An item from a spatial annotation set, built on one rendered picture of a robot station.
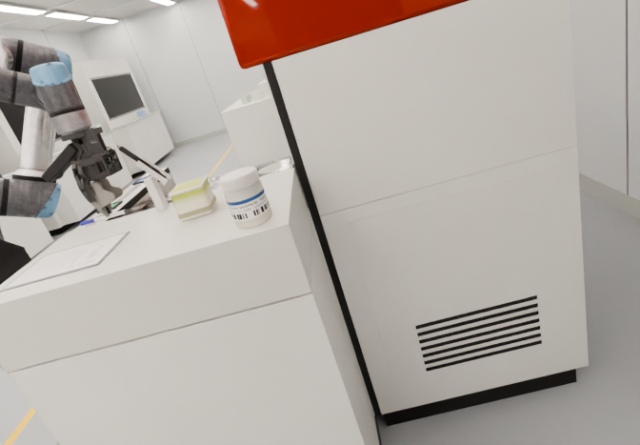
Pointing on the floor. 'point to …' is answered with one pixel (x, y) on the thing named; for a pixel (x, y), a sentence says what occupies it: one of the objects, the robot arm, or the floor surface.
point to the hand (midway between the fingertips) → (104, 212)
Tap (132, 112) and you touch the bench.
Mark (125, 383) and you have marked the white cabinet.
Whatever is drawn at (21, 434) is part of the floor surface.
